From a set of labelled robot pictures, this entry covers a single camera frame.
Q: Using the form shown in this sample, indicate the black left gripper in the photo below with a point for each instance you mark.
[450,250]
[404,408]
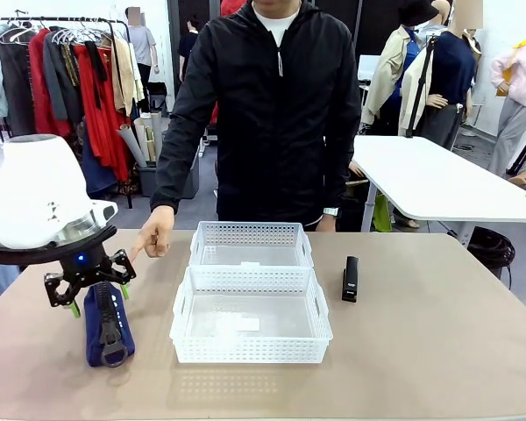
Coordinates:
[82,263]

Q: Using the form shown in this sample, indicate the navy CAMPUS zipper pouch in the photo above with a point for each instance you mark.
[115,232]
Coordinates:
[109,324]

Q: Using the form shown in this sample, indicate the black stapler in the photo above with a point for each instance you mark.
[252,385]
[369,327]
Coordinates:
[350,280]

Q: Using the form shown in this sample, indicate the person's right forearm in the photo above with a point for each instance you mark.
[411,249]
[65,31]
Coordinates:
[173,175]

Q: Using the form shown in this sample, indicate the person's left forearm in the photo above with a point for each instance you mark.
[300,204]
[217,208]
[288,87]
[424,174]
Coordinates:
[344,175]

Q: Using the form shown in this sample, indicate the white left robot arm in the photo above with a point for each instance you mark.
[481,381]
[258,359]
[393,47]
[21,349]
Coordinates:
[35,184]

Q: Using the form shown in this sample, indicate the person's right hand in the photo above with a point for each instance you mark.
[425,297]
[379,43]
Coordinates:
[158,232]

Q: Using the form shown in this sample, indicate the person's left hand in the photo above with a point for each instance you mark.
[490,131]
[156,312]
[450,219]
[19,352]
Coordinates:
[326,224]

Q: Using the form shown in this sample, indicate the light blue cloth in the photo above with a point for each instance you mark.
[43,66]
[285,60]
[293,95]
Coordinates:
[0,280]

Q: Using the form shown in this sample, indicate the white background table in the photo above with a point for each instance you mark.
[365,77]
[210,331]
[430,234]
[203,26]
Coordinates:
[438,180]

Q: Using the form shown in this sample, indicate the navy hanging garment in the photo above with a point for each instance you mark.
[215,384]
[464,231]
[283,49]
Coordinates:
[95,173]

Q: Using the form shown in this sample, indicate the grey storage bin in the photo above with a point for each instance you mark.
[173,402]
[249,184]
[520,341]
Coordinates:
[147,180]

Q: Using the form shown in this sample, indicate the mannequin in pink top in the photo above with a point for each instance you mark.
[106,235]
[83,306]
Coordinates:
[519,79]

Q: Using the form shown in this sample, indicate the leaning grey paper roll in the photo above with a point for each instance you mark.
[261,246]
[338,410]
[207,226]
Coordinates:
[131,144]

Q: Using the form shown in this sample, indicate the mannequin in navy top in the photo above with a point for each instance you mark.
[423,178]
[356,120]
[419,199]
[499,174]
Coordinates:
[453,74]

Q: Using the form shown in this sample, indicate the red hanging dress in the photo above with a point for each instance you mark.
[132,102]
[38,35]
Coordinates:
[107,131]

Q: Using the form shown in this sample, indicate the beige paper roll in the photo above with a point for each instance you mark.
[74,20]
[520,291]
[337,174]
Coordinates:
[141,136]

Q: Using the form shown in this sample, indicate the green bag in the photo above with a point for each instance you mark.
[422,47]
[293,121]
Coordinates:
[382,212]

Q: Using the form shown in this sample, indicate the tall grey paper roll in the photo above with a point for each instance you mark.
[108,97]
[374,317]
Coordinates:
[156,131]

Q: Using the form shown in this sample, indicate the white perforated plastic basket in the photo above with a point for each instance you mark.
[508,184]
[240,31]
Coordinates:
[250,245]
[250,346]

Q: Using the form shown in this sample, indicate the black tripod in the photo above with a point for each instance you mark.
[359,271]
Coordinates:
[423,79]

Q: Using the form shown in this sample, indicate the white label sticker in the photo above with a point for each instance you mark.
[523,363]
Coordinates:
[247,324]

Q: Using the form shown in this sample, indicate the mannequin in beige coat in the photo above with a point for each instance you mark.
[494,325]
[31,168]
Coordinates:
[390,74]

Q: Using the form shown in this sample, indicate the red hanging jacket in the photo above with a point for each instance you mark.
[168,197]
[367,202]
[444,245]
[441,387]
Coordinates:
[37,87]

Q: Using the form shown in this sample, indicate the grey hanging jacket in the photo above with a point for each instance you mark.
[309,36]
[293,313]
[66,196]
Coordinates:
[57,83]

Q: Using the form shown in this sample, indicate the silver wristwatch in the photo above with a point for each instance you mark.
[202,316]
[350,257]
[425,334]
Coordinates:
[332,212]

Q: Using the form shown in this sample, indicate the dark grey hanging garment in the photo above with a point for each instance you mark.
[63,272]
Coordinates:
[15,87]

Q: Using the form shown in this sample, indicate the beige hanging garment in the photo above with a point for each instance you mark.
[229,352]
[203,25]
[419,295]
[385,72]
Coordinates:
[123,74]

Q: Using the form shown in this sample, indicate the black hanging scarf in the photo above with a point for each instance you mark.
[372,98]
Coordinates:
[97,70]

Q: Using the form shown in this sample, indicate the white board panel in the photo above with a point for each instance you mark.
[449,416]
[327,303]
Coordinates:
[368,68]

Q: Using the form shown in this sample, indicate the person in black jacket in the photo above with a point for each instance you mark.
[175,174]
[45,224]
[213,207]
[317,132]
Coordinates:
[267,131]

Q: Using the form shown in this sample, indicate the bystander in grey t-shirt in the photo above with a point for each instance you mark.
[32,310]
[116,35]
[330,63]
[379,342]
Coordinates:
[142,44]

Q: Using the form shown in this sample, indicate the bystander in black top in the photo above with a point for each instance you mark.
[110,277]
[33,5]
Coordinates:
[187,48]

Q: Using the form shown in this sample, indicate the black clothes rack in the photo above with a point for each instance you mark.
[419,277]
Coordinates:
[48,19]

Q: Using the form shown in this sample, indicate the person's white t-shirt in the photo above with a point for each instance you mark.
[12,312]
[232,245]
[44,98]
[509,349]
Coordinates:
[275,24]

